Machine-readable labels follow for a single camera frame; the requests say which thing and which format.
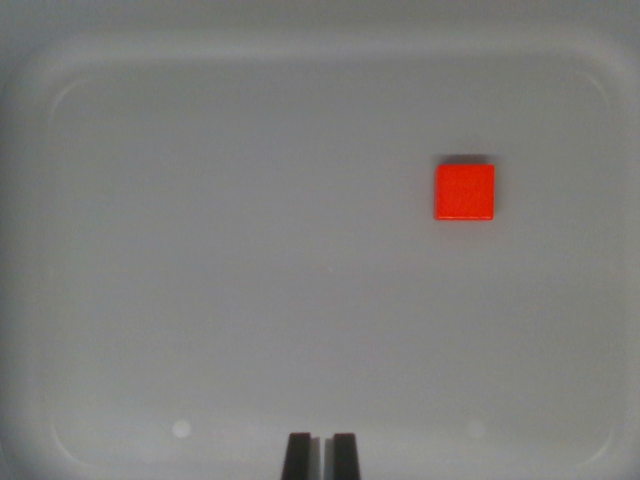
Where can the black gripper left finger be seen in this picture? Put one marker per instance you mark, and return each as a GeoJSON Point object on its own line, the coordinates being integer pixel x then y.
{"type": "Point", "coordinates": [298, 457]}

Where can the red square block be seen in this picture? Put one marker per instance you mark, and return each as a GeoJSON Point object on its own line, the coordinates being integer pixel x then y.
{"type": "Point", "coordinates": [465, 192]}

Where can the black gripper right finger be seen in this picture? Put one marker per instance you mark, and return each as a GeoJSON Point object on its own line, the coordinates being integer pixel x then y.
{"type": "Point", "coordinates": [345, 457]}

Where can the white plastic tray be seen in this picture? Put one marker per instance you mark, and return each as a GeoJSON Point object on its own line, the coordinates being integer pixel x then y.
{"type": "Point", "coordinates": [250, 250]}

